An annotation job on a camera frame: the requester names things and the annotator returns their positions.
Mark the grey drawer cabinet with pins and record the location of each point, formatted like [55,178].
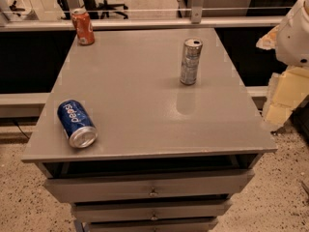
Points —
[148,122]

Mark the silver redbull can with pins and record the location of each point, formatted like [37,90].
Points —
[192,48]

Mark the grey drawer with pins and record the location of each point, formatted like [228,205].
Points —
[131,187]
[199,224]
[151,210]

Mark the orange soda can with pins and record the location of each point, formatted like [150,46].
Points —
[83,26]

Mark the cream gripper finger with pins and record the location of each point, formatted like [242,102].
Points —
[268,41]
[285,93]

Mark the blue pepsi can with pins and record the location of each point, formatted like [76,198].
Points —
[77,124]

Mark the grey metal railing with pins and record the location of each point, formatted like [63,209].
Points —
[46,15]

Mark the middle grey drawer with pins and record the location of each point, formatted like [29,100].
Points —
[151,210]

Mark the top grey drawer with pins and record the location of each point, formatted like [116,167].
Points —
[131,187]

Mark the bottom grey drawer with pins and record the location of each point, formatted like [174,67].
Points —
[199,224]

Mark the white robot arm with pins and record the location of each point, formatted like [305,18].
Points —
[292,42]

